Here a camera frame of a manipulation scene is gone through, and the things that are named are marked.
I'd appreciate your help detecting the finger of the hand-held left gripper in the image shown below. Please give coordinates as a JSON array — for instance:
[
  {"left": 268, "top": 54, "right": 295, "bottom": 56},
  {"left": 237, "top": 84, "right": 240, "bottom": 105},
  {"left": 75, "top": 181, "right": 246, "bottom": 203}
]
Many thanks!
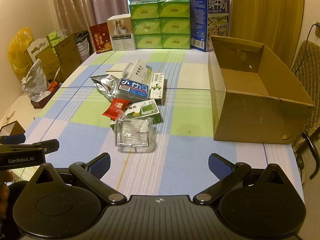
[
  {"left": 15, "top": 139, "right": 60, "bottom": 155},
  {"left": 0, "top": 134, "right": 26, "bottom": 145}
]

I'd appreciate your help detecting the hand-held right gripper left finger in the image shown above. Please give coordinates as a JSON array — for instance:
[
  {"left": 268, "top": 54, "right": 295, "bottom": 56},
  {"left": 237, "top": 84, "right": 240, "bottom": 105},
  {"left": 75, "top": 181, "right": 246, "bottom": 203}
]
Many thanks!
[{"left": 32, "top": 152, "right": 128, "bottom": 205}]

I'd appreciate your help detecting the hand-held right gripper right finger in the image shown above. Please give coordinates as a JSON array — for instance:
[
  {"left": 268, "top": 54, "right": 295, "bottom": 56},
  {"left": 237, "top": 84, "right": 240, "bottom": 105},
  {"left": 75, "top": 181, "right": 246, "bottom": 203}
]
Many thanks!
[{"left": 193, "top": 153, "right": 288, "bottom": 205}]

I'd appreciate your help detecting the clear plastic packet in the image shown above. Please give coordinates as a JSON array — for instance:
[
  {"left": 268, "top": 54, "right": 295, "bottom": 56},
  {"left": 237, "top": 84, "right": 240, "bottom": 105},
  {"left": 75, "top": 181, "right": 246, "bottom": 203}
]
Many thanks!
[{"left": 115, "top": 116, "right": 155, "bottom": 147}]

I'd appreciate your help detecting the large cardboard box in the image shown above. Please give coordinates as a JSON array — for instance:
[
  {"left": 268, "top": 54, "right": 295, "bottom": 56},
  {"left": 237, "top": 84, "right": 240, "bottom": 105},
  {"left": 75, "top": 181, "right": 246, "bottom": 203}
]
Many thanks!
[{"left": 208, "top": 35, "right": 315, "bottom": 145}]

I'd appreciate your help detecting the red snack packet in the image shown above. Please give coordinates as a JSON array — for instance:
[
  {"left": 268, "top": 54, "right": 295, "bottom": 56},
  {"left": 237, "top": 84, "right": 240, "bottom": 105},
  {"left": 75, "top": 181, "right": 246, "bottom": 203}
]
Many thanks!
[{"left": 101, "top": 98, "right": 132, "bottom": 119}]

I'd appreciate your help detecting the green white tea box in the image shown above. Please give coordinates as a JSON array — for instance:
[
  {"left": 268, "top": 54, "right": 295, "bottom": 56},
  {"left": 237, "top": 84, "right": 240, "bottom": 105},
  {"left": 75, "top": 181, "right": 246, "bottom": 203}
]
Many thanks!
[{"left": 111, "top": 99, "right": 162, "bottom": 131}]

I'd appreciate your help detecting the silver foil tea pouch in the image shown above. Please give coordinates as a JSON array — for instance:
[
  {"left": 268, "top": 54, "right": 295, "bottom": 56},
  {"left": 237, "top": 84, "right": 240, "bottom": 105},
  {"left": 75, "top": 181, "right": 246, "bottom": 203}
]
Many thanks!
[{"left": 90, "top": 73, "right": 118, "bottom": 103}]

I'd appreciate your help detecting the blue dental floss box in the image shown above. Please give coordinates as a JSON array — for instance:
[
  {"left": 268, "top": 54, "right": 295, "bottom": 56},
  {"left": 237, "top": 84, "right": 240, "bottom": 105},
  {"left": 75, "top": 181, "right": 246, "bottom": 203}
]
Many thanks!
[{"left": 112, "top": 77, "right": 150, "bottom": 102}]

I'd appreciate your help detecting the white ointment box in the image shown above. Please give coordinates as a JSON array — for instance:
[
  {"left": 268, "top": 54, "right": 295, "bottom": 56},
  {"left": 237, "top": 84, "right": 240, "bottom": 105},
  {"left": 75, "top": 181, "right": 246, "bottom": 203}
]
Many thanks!
[{"left": 148, "top": 72, "right": 167, "bottom": 105}]

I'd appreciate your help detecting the white handled plastic case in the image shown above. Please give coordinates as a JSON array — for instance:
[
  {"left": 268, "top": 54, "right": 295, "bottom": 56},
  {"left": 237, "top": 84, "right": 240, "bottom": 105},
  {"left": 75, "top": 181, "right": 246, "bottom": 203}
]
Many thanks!
[{"left": 122, "top": 63, "right": 134, "bottom": 79}]

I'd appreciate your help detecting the white green medicine box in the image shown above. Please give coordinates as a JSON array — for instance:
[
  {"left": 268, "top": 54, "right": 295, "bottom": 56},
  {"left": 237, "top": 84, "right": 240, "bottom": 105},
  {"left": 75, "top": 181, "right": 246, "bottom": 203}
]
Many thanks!
[{"left": 126, "top": 59, "right": 155, "bottom": 82}]

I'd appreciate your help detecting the desktop with checked tablecloth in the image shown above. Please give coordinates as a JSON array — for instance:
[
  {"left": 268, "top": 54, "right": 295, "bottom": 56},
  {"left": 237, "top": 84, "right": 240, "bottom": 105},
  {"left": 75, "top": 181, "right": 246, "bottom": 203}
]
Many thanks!
[{"left": 15, "top": 47, "right": 307, "bottom": 205}]

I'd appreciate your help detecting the person's left hand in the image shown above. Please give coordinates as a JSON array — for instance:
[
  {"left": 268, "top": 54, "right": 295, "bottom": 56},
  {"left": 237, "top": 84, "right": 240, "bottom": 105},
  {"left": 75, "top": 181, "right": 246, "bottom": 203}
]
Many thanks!
[{"left": 0, "top": 169, "right": 13, "bottom": 220}]

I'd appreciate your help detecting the small dark open box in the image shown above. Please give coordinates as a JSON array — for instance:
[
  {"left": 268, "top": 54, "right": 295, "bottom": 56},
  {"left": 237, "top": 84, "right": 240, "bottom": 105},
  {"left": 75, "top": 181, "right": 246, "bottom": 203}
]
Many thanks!
[{"left": 0, "top": 121, "right": 26, "bottom": 137}]

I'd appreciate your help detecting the dark wooden tray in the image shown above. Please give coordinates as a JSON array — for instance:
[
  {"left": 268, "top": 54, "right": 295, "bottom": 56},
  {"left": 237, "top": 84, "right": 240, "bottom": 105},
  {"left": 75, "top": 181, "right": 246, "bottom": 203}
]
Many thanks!
[{"left": 30, "top": 90, "right": 60, "bottom": 109}]

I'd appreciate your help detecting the crumpled silver plastic bag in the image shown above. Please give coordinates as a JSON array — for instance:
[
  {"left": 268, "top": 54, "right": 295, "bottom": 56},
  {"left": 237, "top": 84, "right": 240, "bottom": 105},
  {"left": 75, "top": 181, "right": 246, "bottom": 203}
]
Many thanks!
[{"left": 21, "top": 59, "right": 48, "bottom": 103}]

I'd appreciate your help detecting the brown cardboard carton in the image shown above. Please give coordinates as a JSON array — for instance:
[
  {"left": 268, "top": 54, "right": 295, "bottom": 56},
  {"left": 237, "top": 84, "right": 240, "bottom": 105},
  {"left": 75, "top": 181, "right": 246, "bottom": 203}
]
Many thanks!
[
  {"left": 35, "top": 47, "right": 61, "bottom": 83},
  {"left": 54, "top": 34, "right": 82, "bottom": 80}
]

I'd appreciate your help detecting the yellow plastic bag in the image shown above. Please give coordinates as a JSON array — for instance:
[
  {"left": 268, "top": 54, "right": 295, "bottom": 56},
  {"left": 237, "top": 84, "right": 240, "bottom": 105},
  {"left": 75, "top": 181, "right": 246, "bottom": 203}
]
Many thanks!
[{"left": 7, "top": 27, "right": 34, "bottom": 82}]

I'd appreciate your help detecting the white die-cut cardboard flap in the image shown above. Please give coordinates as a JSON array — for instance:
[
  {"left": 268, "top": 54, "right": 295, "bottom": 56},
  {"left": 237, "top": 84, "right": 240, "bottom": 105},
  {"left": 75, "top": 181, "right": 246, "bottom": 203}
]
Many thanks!
[{"left": 26, "top": 37, "right": 50, "bottom": 63}]

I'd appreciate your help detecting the white shopping bag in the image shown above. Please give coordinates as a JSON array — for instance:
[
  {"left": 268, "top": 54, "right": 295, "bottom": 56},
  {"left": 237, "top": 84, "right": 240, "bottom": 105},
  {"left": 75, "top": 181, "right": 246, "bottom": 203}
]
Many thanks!
[{"left": 74, "top": 31, "right": 90, "bottom": 61}]

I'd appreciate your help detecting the small green tissue pack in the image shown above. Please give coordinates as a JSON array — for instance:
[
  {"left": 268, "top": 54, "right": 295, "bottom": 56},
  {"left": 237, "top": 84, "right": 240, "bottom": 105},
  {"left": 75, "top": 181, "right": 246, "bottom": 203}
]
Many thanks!
[{"left": 47, "top": 29, "right": 69, "bottom": 48}]

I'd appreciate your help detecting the red greeting card box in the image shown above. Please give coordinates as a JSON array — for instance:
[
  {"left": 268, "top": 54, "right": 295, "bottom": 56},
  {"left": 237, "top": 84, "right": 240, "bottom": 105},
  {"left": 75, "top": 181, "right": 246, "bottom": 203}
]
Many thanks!
[{"left": 89, "top": 22, "right": 112, "bottom": 54}]

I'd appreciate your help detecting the white product box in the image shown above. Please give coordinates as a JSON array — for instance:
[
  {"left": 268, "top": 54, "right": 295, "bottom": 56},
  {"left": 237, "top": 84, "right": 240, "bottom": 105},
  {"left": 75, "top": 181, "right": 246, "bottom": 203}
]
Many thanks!
[{"left": 107, "top": 15, "right": 137, "bottom": 52}]

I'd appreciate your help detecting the quilted chair cushion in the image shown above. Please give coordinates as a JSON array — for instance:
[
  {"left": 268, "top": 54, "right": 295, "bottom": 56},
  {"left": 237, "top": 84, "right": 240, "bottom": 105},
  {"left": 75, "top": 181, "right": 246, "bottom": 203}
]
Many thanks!
[{"left": 290, "top": 40, "right": 320, "bottom": 150}]

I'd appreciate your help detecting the blue milk carton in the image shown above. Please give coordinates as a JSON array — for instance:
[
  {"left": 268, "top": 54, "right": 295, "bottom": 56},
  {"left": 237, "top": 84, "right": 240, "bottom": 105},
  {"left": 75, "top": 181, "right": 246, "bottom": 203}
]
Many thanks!
[{"left": 189, "top": 0, "right": 230, "bottom": 52}]

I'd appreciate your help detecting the stack of green tissue packs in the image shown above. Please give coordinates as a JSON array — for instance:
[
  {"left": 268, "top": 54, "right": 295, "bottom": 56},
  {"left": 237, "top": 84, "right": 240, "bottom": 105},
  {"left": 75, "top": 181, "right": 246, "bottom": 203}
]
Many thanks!
[{"left": 129, "top": 0, "right": 191, "bottom": 50}]

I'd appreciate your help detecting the pink curtain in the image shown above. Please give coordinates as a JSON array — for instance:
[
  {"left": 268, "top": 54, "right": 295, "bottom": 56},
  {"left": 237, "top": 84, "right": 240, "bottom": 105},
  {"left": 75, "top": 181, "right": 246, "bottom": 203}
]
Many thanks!
[{"left": 49, "top": 0, "right": 233, "bottom": 53}]

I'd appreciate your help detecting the wooden wardrobe door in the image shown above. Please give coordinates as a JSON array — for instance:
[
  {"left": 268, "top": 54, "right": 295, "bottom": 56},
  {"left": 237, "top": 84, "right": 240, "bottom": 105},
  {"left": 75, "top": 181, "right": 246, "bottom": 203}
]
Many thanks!
[{"left": 230, "top": 0, "right": 313, "bottom": 67}]

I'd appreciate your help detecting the black chair frame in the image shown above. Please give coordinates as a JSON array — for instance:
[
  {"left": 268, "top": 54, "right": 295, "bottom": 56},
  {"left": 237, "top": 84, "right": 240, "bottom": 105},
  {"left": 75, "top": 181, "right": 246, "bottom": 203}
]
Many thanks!
[{"left": 296, "top": 131, "right": 320, "bottom": 180}]

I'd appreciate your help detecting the black cable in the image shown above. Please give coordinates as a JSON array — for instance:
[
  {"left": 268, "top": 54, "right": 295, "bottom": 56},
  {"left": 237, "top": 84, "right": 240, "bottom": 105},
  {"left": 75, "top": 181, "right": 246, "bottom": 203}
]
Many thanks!
[{"left": 297, "top": 22, "right": 318, "bottom": 69}]

